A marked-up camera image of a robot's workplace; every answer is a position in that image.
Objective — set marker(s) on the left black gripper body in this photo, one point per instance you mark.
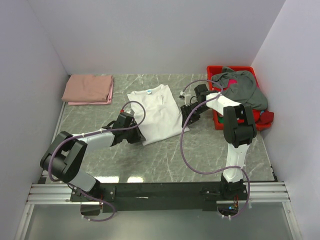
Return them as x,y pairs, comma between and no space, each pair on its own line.
132,135

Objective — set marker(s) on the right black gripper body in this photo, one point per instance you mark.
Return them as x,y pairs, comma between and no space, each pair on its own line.
187,110

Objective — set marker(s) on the white t shirt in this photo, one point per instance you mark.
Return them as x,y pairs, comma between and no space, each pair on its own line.
158,113

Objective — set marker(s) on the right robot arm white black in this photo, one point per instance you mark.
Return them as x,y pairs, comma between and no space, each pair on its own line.
239,130

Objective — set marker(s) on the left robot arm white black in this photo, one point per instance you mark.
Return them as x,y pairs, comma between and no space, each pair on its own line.
64,157

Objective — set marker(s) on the red plastic bin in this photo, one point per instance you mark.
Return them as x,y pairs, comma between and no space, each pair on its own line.
214,69

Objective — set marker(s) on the folded light pink t shirt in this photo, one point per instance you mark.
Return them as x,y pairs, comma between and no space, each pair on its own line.
94,99

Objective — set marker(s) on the green t shirt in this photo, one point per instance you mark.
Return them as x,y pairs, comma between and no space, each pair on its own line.
221,119

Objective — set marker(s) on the grey t shirt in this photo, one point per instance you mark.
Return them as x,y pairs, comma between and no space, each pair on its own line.
246,91

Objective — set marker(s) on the folded salmon t shirt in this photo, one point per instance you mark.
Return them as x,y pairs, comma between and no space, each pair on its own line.
79,85

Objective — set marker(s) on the black base beam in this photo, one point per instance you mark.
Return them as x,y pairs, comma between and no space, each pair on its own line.
139,196

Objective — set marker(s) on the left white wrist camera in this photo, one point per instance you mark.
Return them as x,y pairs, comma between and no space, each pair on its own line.
123,111

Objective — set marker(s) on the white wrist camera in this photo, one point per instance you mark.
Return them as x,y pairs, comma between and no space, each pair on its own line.
186,98
123,111

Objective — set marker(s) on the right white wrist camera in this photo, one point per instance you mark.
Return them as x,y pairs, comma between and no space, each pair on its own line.
186,98

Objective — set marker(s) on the aluminium rail frame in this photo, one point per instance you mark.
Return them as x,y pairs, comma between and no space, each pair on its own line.
60,194

